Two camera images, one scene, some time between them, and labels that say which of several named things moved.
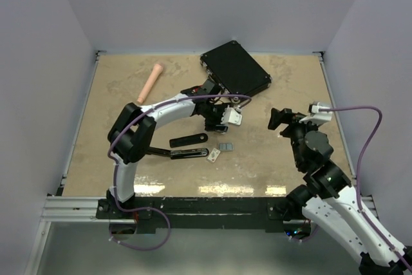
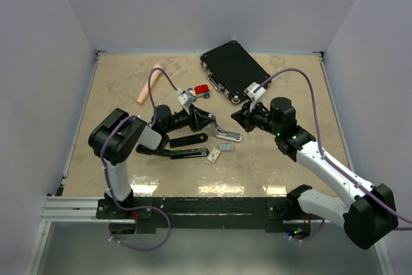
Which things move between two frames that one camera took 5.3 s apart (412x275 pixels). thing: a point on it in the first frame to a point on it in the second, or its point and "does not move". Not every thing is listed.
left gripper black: x=211 y=126 to x=196 y=118
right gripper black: x=286 y=116 to x=244 y=116
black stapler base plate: x=188 y=140 does not move
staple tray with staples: x=226 y=147 does not move
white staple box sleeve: x=214 y=154 does not move
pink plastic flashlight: x=156 y=71 does not move
